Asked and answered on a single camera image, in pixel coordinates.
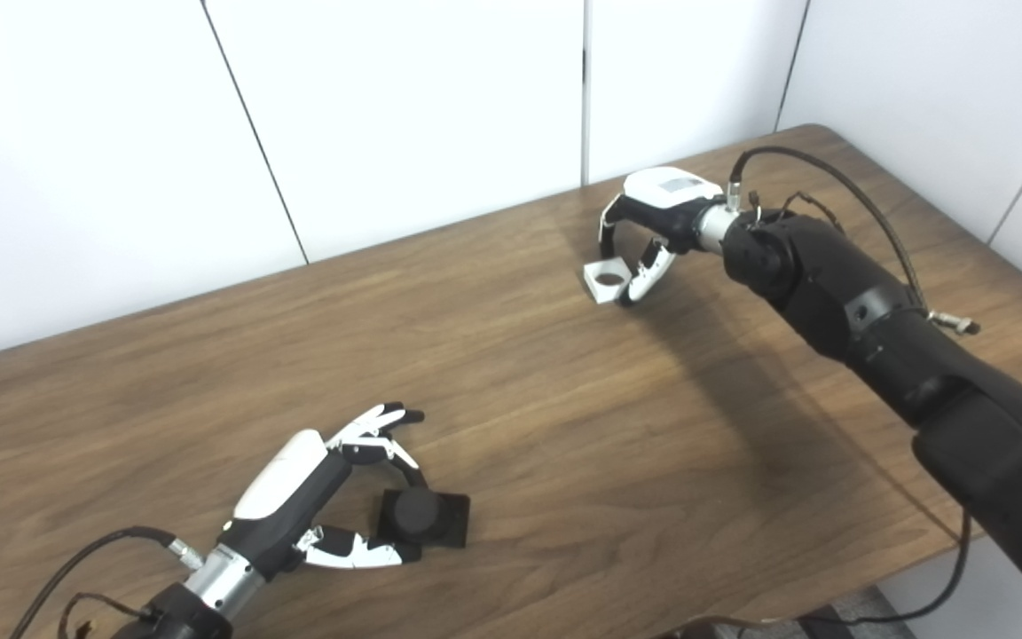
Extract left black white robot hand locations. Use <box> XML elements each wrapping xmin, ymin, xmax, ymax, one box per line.
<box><xmin>216</xmin><ymin>402</ymin><xmax>428</xmax><ymax>582</ymax></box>

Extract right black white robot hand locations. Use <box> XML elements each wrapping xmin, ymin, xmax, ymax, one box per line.
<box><xmin>598</xmin><ymin>167</ymin><xmax>727</xmax><ymax>308</ymax></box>

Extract white square piece with hole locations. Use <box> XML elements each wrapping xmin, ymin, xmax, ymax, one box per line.
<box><xmin>582</xmin><ymin>256</ymin><xmax>634</xmax><ymax>306</ymax></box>

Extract black peg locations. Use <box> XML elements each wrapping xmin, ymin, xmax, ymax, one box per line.
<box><xmin>373</xmin><ymin>486</ymin><xmax>471</xmax><ymax>549</ymax></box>

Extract grey striped mat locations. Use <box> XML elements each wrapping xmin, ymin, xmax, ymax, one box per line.
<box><xmin>817</xmin><ymin>588</ymin><xmax>916</xmax><ymax>639</ymax></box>

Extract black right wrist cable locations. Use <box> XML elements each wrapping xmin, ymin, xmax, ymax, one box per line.
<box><xmin>727</xmin><ymin>146</ymin><xmax>982</xmax><ymax>336</ymax></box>

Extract thin right wrist wires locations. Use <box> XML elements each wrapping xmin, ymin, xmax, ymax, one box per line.
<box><xmin>746</xmin><ymin>189</ymin><xmax>845</xmax><ymax>236</ymax></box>

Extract thin wrist wires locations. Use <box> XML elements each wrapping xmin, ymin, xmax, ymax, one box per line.
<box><xmin>57</xmin><ymin>593</ymin><xmax>157</xmax><ymax>639</ymax></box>
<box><xmin>746</xmin><ymin>189</ymin><xmax>845</xmax><ymax>236</ymax></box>

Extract thin left wrist wires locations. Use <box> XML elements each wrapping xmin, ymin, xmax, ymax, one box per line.
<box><xmin>57</xmin><ymin>593</ymin><xmax>157</xmax><ymax>639</ymax></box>

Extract thin black hanging cable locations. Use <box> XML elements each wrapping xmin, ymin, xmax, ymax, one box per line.
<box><xmin>653</xmin><ymin>510</ymin><xmax>973</xmax><ymax>639</ymax></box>

